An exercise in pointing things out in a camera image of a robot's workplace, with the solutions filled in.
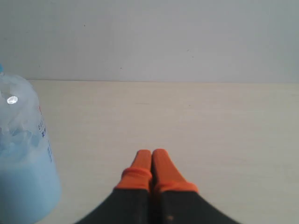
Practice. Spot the right gripper orange-tipped left finger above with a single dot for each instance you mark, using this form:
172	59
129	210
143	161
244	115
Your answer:
129	201

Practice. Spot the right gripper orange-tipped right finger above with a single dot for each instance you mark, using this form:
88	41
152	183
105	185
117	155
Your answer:
179	199

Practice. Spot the blue soap pump bottle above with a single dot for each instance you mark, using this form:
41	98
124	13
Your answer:
29	184

